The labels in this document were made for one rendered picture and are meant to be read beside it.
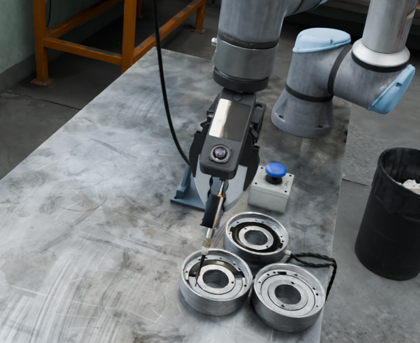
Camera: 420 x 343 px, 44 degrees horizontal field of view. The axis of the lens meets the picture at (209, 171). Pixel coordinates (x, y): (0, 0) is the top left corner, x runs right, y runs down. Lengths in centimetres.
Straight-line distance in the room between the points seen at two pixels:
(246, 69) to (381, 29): 51
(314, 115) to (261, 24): 64
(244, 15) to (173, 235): 42
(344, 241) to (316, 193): 123
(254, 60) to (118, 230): 40
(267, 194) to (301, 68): 35
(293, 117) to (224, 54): 62
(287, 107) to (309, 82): 8
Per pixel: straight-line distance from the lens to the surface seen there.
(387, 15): 108
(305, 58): 119
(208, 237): 76
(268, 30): 62
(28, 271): 83
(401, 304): 212
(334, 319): 195
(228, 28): 63
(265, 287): 80
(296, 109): 123
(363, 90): 115
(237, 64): 63
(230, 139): 62
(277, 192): 96
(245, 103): 65
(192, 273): 79
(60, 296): 79
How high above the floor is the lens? 139
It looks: 34 degrees down
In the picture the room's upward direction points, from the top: 9 degrees clockwise
